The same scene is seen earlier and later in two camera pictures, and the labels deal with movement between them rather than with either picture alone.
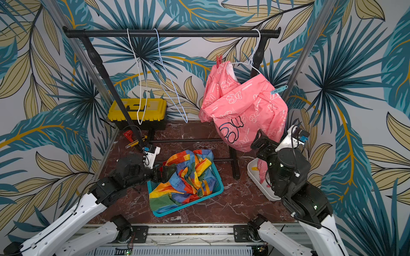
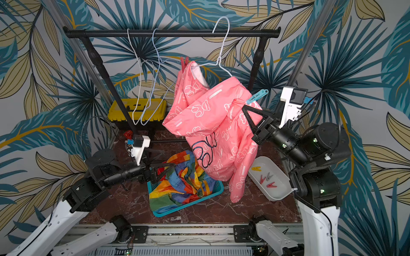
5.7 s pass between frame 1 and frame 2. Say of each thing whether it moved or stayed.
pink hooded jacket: moved
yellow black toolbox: stayed
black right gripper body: moved
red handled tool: stayed
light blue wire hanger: moved
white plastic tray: stayed
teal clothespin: moved
